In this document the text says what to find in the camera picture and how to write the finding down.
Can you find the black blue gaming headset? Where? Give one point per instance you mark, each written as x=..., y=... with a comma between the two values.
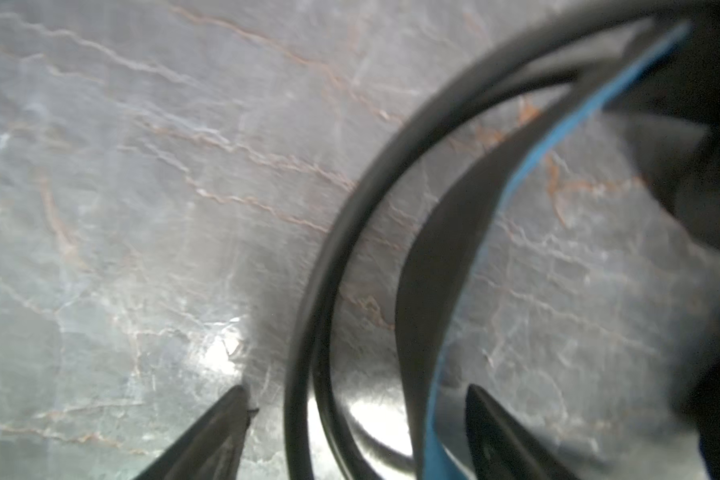
x=655, y=57

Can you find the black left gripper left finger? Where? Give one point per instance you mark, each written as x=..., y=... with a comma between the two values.
x=211, y=448

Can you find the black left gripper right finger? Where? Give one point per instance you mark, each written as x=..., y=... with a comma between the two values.
x=501, y=448

